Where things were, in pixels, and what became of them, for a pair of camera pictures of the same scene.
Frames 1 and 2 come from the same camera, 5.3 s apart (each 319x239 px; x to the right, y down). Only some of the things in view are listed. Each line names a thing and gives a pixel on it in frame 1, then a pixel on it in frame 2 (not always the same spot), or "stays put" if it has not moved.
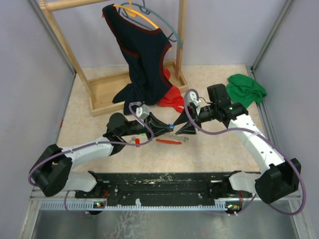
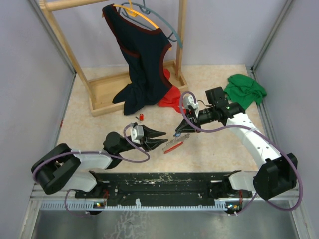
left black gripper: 157,126 → 147,143
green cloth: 244,90 stays put
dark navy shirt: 142,49 stays put
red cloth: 173,97 stays put
